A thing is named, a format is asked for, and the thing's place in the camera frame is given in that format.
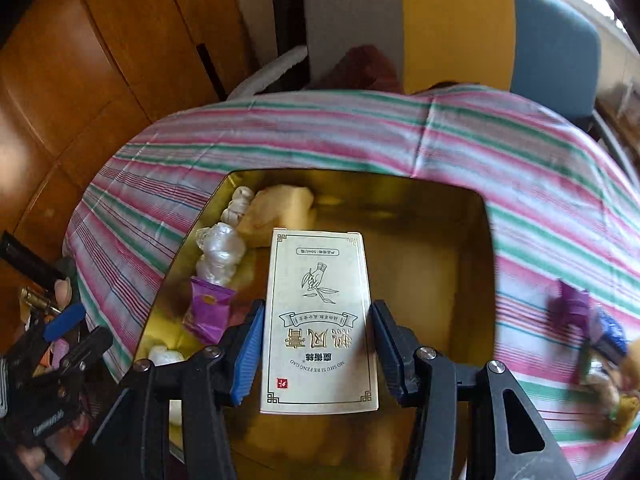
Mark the black bar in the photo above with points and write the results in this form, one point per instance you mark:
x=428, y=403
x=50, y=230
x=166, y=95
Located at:
x=30, y=260

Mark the wooden wardrobe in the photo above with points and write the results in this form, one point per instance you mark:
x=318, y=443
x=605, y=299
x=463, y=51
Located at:
x=100, y=60

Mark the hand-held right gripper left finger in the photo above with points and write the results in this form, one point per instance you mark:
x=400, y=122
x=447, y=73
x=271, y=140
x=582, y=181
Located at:
x=247, y=355

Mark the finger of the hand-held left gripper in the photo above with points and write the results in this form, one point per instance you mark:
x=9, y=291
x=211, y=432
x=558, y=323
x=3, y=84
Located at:
x=65, y=321
x=87, y=345

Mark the blue snack packet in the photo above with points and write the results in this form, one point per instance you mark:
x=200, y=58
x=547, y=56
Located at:
x=610, y=335

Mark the purple snack packet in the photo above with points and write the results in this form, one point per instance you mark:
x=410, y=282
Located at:
x=575, y=307
x=207, y=310

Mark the striped tablecloth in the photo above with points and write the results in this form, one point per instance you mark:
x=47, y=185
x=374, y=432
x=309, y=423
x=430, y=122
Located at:
x=350, y=130

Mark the clear white item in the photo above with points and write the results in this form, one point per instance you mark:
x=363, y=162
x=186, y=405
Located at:
x=220, y=255

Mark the white sweet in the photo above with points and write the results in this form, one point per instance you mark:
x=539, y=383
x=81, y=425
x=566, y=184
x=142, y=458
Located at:
x=165, y=357

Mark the pink plastic knob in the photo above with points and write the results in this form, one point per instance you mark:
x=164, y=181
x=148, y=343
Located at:
x=62, y=292

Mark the clear green wrapper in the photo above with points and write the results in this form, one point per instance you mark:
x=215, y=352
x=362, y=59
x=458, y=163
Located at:
x=597, y=385

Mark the brass object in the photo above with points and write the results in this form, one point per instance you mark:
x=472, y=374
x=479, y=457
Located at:
x=35, y=302

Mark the dark red cushion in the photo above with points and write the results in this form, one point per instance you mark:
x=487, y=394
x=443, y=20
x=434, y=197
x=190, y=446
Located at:
x=365, y=70

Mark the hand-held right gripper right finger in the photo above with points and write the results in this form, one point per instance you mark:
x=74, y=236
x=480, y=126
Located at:
x=390, y=355

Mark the white twisted candy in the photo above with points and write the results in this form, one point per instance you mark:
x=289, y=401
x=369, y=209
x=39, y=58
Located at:
x=240, y=205

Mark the white printed box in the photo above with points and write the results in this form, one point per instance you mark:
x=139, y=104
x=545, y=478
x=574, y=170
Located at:
x=320, y=320

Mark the dark red cloth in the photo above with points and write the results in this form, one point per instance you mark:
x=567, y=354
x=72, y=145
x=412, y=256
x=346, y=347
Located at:
x=445, y=87

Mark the gold metal tin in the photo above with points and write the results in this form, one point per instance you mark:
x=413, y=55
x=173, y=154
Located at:
x=430, y=270

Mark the small yellow cake packet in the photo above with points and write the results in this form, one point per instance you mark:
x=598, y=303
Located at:
x=625, y=410

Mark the grey yellow blue sofa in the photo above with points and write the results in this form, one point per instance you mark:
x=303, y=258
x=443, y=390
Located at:
x=450, y=20

